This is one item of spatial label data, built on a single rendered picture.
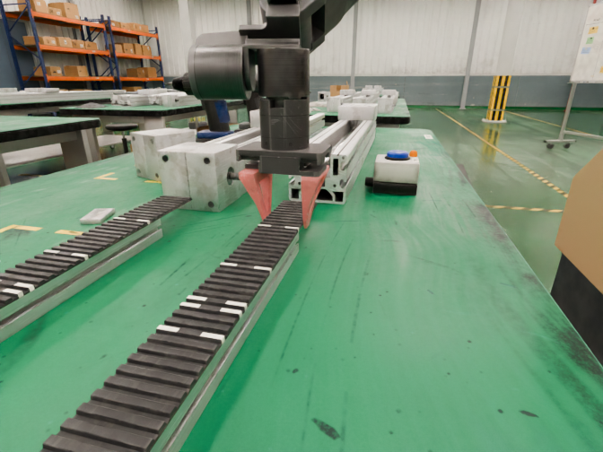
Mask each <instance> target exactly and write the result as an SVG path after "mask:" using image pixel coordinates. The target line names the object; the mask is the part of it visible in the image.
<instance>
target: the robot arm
mask: <svg viewBox="0 0 603 452"><path fill-rule="evenodd" d="M358 1H359V0H259V5H260V11H261V16H262V22H263V24H250V25H240V27H239V30H236V31H224V32H211V33H203V34H201V35H199V36H198V37H197V39H196V44H195V45H192V46H191V47H190V49H189V52H188V78H189V82H190V86H191V89H192V92H193V93H194V95H195V97H196V98H197V99H198V100H249V99H250V97H251V93H252V92H253V91H254V90H255V87H256V65H257V66H258V96H259V97H267V99H259V120H260V141H261V142H260V141H256V142H252V143H248V144H246V145H243V146H241V147H239V148H237V149H235V150H236V161H241V160H251V161H248V162H246V163H245V169H243V170H242V171H240V172H239V179H240V181H241V183H242V184H243V186H244V187H245V188H246V189H247V191H248V193H249V195H250V196H251V198H252V199H253V201H254V203H255V204H256V206H257V208H258V211H259V213H260V216H261V218H262V221H263V220H264V219H265V218H266V217H267V216H268V215H269V214H270V213H271V202H272V177H273V174H280V175H295V176H301V201H302V218H303V226H304V229H307V228H308V226H309V225H310V218H311V215H312V211H313V208H314V204H315V201H316V198H317V196H318V194H319V191H320V189H321V187H322V185H323V183H324V180H325V178H326V176H327V174H328V171H329V166H328V165H327V164H326V163H324V162H325V158H329V157H330V156H331V155H332V144H328V143H310V97H308V96H310V53H312V52H313V51H314V50H315V49H316V48H317V47H319V46H320V45H321V44H322V43H323V42H324V41H325V36H326V35H327V34H328V33H329V32H331V31H332V30H333V29H334V28H335V27H336V26H337V25H338V24H339V23H340V22H341V20H342V19H343V17H344V15H345V14H346V13H347V12H348V11H349V10H350V9H351V8H352V7H353V6H354V5H355V4H356V3H357V2H358ZM304 166H307V167H306V168H304ZM259 184H260V185H259ZM260 188H261V189H260ZM261 191H262V193H261Z"/></svg>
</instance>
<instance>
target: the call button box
mask: <svg viewBox="0 0 603 452"><path fill-rule="evenodd" d="M419 169H420V163H419V160H418V157H410V156H409V155H408V157H407V158H390V157H388V156H387V154H378V155H377V157H376V161H375V163H374V174H373V177H366V178H365V186H369V187H372V192H373V193H378V194H392V195H405V196H416V192H417V183H418V177H419Z"/></svg>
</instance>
